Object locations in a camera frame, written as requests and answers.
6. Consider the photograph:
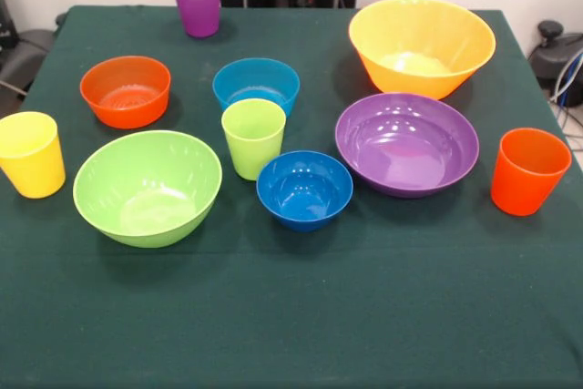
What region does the dark blue bowl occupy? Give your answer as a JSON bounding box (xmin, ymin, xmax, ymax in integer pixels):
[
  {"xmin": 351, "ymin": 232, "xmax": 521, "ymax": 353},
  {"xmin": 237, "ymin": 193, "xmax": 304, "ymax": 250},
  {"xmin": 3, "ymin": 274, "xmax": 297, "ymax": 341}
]
[{"xmin": 255, "ymin": 149, "xmax": 354, "ymax": 233}]

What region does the orange bowl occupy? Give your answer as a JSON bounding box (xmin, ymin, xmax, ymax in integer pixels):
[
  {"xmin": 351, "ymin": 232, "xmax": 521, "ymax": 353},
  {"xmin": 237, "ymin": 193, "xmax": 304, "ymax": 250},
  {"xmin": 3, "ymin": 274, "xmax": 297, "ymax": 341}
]
[{"xmin": 79, "ymin": 55, "xmax": 172, "ymax": 130}]

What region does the large yellow-orange bowl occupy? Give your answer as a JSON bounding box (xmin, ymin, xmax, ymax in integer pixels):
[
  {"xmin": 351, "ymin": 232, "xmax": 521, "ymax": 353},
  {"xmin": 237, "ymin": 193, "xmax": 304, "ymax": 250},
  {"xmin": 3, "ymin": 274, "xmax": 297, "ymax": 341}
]
[{"xmin": 348, "ymin": 0, "xmax": 497, "ymax": 101}]

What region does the purple cup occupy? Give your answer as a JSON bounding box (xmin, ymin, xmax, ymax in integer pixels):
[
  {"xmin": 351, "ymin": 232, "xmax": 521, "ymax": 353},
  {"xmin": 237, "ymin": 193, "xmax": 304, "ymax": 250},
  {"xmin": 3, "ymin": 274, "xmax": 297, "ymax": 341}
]
[{"xmin": 170, "ymin": 0, "xmax": 222, "ymax": 39}]

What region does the tangle of floor cables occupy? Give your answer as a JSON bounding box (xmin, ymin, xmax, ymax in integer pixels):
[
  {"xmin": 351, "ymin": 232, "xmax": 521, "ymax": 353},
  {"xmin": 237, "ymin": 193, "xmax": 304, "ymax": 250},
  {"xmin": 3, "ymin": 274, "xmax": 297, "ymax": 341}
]
[{"xmin": 548, "ymin": 51, "xmax": 583, "ymax": 153}]

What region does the light blue bowl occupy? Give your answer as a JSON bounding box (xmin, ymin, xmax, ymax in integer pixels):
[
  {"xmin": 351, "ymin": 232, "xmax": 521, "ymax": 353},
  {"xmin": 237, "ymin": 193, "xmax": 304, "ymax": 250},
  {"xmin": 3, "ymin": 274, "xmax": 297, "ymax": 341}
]
[{"xmin": 211, "ymin": 57, "xmax": 302, "ymax": 120}]

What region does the orange cup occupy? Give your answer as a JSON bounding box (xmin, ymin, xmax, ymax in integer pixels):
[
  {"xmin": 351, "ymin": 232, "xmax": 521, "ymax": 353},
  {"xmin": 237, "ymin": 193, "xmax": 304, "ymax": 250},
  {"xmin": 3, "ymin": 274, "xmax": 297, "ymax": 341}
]
[{"xmin": 490, "ymin": 128, "xmax": 573, "ymax": 218}]

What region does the green cup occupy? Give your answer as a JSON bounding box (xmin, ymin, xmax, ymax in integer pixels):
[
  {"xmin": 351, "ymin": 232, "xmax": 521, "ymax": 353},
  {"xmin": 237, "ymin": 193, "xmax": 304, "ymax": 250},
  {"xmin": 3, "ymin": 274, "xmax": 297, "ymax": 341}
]
[{"xmin": 220, "ymin": 97, "xmax": 288, "ymax": 182}]

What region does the green bowl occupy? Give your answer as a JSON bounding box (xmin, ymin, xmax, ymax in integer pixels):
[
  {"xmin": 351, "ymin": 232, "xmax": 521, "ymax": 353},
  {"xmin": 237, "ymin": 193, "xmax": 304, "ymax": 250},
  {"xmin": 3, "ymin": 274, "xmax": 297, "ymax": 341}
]
[{"xmin": 72, "ymin": 129, "xmax": 224, "ymax": 250}]

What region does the yellow cup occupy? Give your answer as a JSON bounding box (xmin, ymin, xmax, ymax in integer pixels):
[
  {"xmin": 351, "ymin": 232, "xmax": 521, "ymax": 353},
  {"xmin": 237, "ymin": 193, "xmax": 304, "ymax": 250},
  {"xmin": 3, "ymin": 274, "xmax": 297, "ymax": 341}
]
[{"xmin": 0, "ymin": 110, "xmax": 66, "ymax": 200}]

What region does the dark green tablecloth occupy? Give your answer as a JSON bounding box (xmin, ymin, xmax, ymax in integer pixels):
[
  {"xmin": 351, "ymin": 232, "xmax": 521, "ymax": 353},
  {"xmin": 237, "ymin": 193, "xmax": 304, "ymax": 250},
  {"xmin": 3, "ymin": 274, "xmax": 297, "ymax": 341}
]
[{"xmin": 0, "ymin": 5, "xmax": 583, "ymax": 389}]

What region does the purple bowl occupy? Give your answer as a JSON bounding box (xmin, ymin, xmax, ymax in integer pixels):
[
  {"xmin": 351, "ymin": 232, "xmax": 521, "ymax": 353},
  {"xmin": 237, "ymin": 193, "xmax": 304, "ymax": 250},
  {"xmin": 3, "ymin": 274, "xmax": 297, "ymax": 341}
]
[{"xmin": 334, "ymin": 92, "xmax": 481, "ymax": 200}]

